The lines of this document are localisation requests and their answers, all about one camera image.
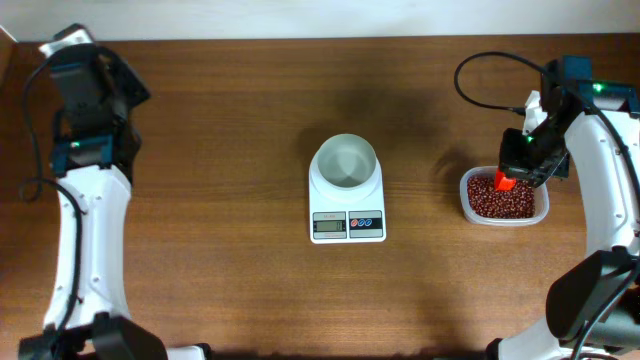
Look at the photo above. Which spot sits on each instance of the white digital kitchen scale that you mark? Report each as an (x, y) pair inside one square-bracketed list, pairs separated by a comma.
[(346, 215)]

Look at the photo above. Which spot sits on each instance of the orange plastic scoop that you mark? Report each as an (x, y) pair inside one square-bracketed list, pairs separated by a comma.
[(503, 183)]

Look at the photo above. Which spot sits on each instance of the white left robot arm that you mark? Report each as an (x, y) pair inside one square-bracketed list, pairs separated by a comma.
[(94, 147)]

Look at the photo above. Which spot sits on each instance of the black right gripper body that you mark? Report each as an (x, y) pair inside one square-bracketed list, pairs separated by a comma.
[(530, 168)]

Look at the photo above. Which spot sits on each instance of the red adzuki beans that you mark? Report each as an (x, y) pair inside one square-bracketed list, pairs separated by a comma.
[(486, 201)]

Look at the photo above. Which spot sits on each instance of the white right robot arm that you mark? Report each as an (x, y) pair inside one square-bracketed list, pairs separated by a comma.
[(592, 312)]

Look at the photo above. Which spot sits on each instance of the white round bowl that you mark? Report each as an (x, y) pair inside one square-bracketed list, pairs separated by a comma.
[(346, 160)]

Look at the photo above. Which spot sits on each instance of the clear plastic bean container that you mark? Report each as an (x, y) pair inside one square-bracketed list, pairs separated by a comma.
[(541, 202)]

